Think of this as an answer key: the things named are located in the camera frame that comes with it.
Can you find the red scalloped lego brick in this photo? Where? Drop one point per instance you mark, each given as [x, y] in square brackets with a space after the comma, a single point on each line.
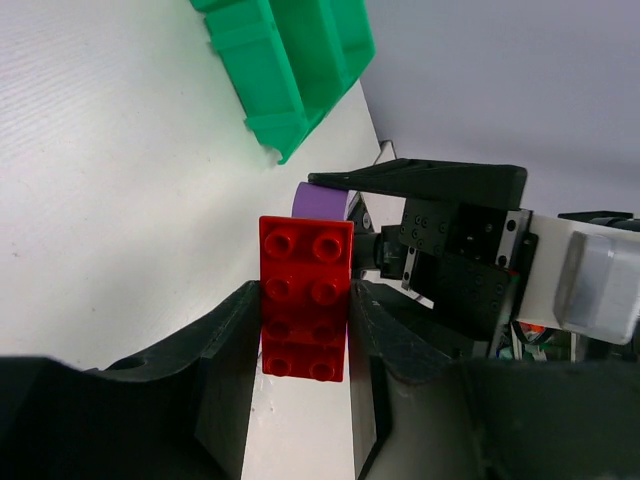
[305, 279]

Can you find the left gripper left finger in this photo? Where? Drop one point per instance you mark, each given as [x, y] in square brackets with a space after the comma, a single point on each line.
[178, 409]

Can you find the purple lotus lego piece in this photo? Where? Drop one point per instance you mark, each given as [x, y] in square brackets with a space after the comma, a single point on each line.
[317, 202]

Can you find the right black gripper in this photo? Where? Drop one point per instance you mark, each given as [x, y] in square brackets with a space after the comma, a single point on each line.
[453, 247]

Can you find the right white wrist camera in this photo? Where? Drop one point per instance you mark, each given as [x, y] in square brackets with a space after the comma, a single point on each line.
[584, 279]

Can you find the green compartment tray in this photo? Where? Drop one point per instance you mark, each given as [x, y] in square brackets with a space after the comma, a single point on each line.
[290, 62]

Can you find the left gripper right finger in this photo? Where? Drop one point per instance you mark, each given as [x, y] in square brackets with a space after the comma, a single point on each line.
[418, 414]

